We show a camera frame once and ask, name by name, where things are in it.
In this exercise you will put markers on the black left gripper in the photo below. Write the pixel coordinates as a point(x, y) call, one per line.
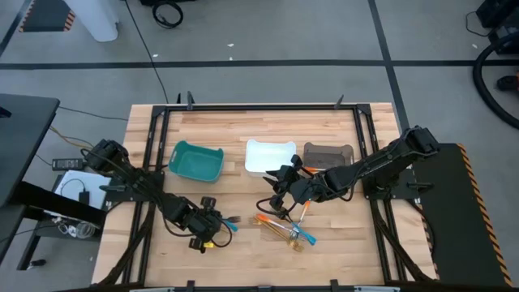
point(200, 223)

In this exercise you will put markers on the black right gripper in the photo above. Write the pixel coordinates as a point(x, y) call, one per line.
point(302, 188)

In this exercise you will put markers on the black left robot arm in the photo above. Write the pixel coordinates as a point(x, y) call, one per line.
point(142, 182)

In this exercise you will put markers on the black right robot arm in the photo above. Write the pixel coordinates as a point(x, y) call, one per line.
point(385, 162)

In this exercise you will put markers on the yellow gripper label tag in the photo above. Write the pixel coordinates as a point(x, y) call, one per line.
point(208, 245)

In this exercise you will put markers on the white plastic bin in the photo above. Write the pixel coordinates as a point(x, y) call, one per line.
point(265, 156)

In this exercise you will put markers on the grey translucent plastic bin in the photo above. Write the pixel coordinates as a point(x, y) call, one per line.
point(328, 154)

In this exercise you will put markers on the teal plastic bin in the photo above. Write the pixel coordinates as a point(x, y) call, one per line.
point(194, 162)

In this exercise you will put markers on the black table clamp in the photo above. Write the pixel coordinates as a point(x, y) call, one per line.
point(190, 286)
point(338, 103)
point(334, 286)
point(190, 101)

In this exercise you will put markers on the white paper sheet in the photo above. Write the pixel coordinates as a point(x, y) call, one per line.
point(97, 182)

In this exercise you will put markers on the clear glass jar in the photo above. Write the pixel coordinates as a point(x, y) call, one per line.
point(85, 230)

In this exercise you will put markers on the small black charger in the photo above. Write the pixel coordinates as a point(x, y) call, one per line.
point(84, 197)

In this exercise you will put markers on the black stand beam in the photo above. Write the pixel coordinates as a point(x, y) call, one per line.
point(57, 200)

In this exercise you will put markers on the black hazard-edged platform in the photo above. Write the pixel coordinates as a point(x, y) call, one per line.
point(458, 223)

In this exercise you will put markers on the black desk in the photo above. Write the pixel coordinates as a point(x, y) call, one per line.
point(24, 142)

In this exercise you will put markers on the orange and black tool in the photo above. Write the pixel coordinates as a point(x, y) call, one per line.
point(507, 83)

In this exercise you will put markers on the black hazard-striped floor mat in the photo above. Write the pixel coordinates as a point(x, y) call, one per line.
point(44, 16)

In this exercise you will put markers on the black equipment case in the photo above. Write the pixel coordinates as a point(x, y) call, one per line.
point(503, 16)

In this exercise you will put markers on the black aluminium table frame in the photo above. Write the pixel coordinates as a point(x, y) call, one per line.
point(263, 108)

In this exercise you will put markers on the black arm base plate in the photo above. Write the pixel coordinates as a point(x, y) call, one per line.
point(117, 196)
point(405, 190)

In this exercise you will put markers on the white cylindrical post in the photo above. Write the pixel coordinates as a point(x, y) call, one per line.
point(95, 20)

